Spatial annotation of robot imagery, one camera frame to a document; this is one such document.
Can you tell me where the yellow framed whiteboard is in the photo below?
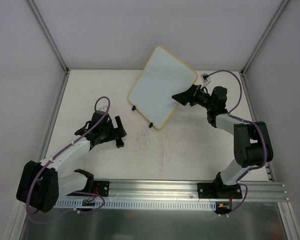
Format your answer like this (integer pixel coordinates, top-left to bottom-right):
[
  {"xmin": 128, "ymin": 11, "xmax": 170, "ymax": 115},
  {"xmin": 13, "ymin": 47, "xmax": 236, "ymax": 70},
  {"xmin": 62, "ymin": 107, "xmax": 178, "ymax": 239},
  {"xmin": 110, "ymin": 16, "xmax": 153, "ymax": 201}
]
[{"xmin": 128, "ymin": 45, "xmax": 199, "ymax": 130}]

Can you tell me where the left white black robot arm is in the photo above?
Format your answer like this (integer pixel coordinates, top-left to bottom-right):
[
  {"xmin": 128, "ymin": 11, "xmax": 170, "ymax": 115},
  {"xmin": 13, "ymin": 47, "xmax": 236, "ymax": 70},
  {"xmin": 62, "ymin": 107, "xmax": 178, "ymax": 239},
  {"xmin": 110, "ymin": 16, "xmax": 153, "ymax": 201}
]
[{"xmin": 16, "ymin": 110, "xmax": 127, "ymax": 213}]

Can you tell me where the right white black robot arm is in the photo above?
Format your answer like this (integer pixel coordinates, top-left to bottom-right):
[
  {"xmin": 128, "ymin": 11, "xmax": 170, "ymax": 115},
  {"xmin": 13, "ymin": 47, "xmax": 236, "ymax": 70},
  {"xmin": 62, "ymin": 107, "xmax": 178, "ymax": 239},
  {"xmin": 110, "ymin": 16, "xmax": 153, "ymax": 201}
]
[{"xmin": 172, "ymin": 84, "xmax": 273, "ymax": 198}]

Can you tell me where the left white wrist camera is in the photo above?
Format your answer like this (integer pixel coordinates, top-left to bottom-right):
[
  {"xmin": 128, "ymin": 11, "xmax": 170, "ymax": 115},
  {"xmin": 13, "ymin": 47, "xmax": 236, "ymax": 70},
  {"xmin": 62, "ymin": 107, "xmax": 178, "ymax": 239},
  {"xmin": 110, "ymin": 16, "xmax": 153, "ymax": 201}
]
[{"xmin": 95, "ymin": 106, "xmax": 108, "ymax": 115}]

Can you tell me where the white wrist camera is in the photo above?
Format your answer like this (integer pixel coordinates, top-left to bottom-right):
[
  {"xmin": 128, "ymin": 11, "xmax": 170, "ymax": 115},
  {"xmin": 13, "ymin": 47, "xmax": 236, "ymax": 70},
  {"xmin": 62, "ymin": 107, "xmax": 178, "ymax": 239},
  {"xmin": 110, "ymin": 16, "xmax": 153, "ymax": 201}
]
[
  {"xmin": 95, "ymin": 106, "xmax": 108, "ymax": 115},
  {"xmin": 200, "ymin": 73, "xmax": 211, "ymax": 87}
]

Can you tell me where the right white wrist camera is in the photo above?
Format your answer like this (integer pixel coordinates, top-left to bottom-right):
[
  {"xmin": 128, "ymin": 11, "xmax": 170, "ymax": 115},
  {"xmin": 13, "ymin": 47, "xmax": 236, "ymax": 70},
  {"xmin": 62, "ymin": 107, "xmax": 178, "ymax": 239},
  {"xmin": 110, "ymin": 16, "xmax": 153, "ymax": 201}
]
[{"xmin": 200, "ymin": 73, "xmax": 211, "ymax": 87}]

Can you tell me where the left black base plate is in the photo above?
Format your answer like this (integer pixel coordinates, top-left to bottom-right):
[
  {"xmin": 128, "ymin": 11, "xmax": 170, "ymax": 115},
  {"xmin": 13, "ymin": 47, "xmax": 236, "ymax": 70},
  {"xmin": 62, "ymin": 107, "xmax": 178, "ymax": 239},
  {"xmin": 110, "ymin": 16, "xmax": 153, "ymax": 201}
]
[{"xmin": 78, "ymin": 180, "xmax": 110, "ymax": 197}]

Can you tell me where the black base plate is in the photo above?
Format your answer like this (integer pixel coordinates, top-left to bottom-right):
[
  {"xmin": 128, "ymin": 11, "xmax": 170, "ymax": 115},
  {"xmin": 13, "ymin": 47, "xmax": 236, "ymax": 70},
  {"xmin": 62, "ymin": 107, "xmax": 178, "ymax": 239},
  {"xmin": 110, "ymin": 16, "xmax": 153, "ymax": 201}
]
[
  {"xmin": 78, "ymin": 180, "xmax": 110, "ymax": 197},
  {"xmin": 197, "ymin": 182, "xmax": 243, "ymax": 200}
]

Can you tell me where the aluminium extrusion rail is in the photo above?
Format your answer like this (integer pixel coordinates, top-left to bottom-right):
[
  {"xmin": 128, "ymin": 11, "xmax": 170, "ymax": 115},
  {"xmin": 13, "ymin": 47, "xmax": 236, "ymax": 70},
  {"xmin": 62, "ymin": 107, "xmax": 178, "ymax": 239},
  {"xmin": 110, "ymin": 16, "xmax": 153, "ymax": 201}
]
[{"xmin": 18, "ymin": 177, "xmax": 290, "ymax": 202}]

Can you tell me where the white slotted cable duct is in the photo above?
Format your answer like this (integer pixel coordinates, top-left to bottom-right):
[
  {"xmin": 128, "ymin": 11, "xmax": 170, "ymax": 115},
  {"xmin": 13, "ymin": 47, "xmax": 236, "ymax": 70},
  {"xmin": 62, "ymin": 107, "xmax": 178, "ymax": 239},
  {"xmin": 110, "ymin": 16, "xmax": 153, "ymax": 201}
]
[{"xmin": 54, "ymin": 198, "xmax": 217, "ymax": 212}]

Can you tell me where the right aluminium frame post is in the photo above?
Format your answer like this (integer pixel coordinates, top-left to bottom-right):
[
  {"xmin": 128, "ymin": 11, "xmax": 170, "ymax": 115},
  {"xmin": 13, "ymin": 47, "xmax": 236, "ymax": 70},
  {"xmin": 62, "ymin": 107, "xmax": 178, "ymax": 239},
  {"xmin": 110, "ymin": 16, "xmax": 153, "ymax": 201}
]
[{"xmin": 240, "ymin": 0, "xmax": 290, "ymax": 75}]

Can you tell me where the aluminium frame post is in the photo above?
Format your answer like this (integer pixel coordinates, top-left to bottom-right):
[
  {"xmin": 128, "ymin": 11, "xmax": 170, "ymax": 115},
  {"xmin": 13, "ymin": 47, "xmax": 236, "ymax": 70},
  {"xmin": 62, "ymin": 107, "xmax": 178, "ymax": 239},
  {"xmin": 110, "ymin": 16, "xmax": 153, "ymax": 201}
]
[
  {"xmin": 240, "ymin": 0, "xmax": 290, "ymax": 75},
  {"xmin": 25, "ymin": 0, "xmax": 69, "ymax": 74}
]

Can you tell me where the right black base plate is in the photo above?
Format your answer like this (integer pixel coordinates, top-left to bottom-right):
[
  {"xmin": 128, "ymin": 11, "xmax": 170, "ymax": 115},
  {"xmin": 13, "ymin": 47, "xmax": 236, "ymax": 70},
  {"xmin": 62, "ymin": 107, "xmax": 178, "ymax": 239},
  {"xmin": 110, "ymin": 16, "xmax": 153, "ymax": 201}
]
[{"xmin": 197, "ymin": 182, "xmax": 243, "ymax": 200}]

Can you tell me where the left aluminium frame post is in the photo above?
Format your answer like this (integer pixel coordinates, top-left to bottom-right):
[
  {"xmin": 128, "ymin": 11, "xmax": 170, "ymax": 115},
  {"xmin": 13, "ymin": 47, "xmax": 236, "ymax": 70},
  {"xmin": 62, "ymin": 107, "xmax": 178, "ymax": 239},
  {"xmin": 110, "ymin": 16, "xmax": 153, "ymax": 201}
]
[{"xmin": 25, "ymin": 0, "xmax": 69, "ymax": 74}]

